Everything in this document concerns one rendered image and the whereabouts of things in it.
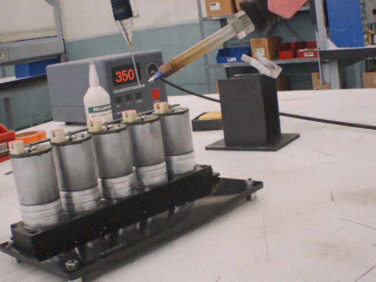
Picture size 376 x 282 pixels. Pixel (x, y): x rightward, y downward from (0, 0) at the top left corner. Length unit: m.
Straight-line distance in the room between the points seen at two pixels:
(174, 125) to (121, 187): 0.06
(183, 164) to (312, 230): 0.11
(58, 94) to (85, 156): 0.53
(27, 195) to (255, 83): 0.27
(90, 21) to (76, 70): 5.56
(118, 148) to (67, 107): 0.50
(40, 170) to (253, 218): 0.13
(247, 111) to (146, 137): 0.19
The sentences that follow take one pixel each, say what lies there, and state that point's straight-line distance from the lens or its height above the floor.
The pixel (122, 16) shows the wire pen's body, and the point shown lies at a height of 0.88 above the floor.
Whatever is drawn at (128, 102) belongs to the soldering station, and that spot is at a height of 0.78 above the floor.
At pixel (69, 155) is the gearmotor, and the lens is 0.30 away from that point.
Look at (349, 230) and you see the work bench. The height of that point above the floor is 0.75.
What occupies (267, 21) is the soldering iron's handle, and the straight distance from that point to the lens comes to 0.33.
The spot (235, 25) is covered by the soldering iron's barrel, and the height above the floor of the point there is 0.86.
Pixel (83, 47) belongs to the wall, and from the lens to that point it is 6.42.
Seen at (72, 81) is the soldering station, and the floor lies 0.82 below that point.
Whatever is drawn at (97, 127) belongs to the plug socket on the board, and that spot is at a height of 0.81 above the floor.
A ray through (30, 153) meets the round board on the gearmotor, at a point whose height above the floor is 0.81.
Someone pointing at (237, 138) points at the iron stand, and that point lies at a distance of 0.52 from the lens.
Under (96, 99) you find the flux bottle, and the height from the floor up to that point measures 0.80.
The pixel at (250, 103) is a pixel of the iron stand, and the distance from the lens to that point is 0.50.
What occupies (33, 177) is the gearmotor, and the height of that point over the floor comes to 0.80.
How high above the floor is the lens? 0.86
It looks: 11 degrees down
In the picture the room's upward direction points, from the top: 7 degrees counter-clockwise
